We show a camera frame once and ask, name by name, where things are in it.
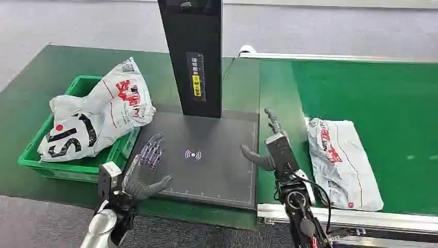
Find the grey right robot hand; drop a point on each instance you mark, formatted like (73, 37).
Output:
(282, 154)

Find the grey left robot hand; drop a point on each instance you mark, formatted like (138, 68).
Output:
(138, 183)

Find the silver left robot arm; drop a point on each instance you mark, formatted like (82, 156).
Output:
(101, 226)

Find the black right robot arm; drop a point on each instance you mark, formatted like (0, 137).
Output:
(297, 212)

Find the green plastic crate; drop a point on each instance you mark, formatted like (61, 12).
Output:
(82, 168)

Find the white parcel bag red print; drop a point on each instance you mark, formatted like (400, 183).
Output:
(126, 102)
(342, 164)

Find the white parcel bag black print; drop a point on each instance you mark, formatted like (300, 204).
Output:
(68, 137)

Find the green conveyor belt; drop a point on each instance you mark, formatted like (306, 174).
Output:
(376, 102)

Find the white conveyor end cap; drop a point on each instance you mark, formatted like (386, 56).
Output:
(247, 49)

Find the black yellow column label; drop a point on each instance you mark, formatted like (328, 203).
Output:
(196, 77)

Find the black scanner column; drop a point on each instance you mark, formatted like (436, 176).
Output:
(191, 34)

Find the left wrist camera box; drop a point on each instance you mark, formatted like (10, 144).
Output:
(107, 181)

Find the black scanner base plate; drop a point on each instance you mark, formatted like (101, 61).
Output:
(212, 171)

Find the aluminium conveyor frame rail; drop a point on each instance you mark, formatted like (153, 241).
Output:
(376, 222)
(342, 57)

